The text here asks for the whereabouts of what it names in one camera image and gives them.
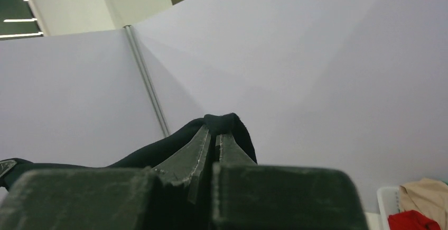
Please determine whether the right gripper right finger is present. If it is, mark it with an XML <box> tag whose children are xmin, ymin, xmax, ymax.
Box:
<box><xmin>211</xmin><ymin>134</ymin><xmax>368</xmax><ymax>229</ymax></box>

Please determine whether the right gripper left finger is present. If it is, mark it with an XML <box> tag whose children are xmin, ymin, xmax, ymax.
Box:
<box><xmin>1</xmin><ymin>127</ymin><xmax>212</xmax><ymax>229</ymax></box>

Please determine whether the black t shirt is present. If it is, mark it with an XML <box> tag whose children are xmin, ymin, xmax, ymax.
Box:
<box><xmin>1</xmin><ymin>113</ymin><xmax>257</xmax><ymax>190</ymax></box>

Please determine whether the white laundry basket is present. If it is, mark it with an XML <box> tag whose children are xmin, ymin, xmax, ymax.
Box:
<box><xmin>377</xmin><ymin>186</ymin><xmax>401</xmax><ymax>230</ymax></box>

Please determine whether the red t shirt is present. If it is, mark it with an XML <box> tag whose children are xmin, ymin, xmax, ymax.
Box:
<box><xmin>387</xmin><ymin>210</ymin><xmax>441</xmax><ymax>230</ymax></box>

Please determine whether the beige t shirt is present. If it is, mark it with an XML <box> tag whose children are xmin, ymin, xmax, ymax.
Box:
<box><xmin>399</xmin><ymin>178</ymin><xmax>447</xmax><ymax>229</ymax></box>

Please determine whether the left aluminium corner post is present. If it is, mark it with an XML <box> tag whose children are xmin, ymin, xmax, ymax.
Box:
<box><xmin>123</xmin><ymin>25</ymin><xmax>171</xmax><ymax>137</ymax></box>

